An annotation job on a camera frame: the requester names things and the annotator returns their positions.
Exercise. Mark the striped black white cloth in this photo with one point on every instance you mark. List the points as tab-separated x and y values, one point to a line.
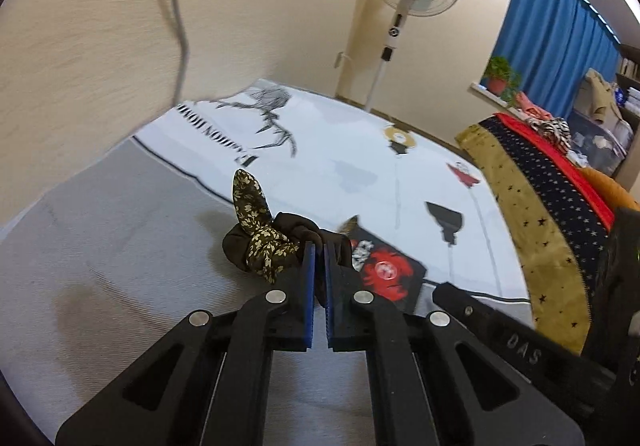
552	131

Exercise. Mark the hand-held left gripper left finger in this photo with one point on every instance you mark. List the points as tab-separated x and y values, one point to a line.
309	276

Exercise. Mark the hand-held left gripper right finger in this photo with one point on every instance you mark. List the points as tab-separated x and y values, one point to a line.
327	276

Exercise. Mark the white wall socket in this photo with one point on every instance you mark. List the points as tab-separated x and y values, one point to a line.
340	61

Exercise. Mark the clear storage box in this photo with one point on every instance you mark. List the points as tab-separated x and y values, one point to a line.
600	141

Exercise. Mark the potted green plant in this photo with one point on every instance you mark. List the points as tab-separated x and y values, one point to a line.
497	71

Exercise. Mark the khaki coat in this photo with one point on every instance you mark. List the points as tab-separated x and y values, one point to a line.
600	91

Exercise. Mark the blue curtain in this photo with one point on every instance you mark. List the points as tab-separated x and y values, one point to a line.
550	36

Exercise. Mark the brown floral scrunchie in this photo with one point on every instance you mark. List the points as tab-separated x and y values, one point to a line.
255	236

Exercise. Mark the yellow star bed sheet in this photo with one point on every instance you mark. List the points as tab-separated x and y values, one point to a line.
540	236

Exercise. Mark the orange pillow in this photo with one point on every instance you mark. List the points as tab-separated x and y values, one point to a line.
615	191

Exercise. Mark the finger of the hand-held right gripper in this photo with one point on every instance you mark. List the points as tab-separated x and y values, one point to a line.
465	308

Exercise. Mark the red blanket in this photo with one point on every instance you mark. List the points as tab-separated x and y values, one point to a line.
575	176

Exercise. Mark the grey mattress with printed sheet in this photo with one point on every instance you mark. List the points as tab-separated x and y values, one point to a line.
125	301

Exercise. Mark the black packet with red print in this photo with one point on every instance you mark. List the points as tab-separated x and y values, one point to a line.
390	271

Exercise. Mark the pink cloth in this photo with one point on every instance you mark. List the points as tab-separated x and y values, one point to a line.
532	109

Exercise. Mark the wooden bookshelf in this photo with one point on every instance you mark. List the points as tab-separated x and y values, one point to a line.
630	86

